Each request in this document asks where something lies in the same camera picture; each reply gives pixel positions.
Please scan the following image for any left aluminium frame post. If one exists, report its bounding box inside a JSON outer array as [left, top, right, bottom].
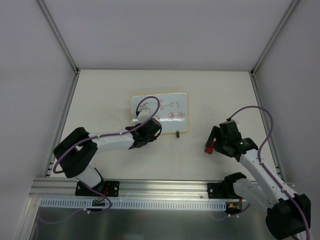
[[37, 0, 81, 75]]

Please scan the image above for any yellow framed whiteboard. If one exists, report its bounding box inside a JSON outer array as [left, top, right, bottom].
[[129, 92, 190, 134]]

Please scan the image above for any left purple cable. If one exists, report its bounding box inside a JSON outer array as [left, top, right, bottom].
[[52, 95, 160, 213]]

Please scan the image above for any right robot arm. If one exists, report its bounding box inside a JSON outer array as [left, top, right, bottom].
[[204, 120, 311, 240]]

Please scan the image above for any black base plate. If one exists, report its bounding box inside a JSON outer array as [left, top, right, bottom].
[[206, 182, 233, 199], [75, 180, 120, 197]]

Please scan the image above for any right aluminium frame post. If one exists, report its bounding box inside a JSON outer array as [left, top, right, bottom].
[[250, 0, 301, 76]]

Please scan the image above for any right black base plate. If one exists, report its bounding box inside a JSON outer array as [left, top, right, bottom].
[[206, 182, 233, 199]]

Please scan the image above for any aluminium mounting rail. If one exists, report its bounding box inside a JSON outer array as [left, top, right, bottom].
[[29, 177, 276, 202]]

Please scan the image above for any white slotted cable duct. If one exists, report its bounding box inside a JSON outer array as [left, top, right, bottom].
[[39, 198, 227, 212]]

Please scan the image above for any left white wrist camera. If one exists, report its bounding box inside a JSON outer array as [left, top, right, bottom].
[[137, 108, 150, 124]]

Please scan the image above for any red whiteboard eraser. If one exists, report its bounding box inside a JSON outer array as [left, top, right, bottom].
[[204, 142, 215, 155]]

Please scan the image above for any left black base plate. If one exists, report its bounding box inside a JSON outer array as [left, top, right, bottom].
[[75, 180, 120, 197]]

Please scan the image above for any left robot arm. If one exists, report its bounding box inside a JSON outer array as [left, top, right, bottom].
[[53, 118, 162, 196]]

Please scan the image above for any aluminium frame post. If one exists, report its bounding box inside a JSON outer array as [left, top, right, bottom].
[[37, 0, 81, 75], [250, 0, 301, 76]]

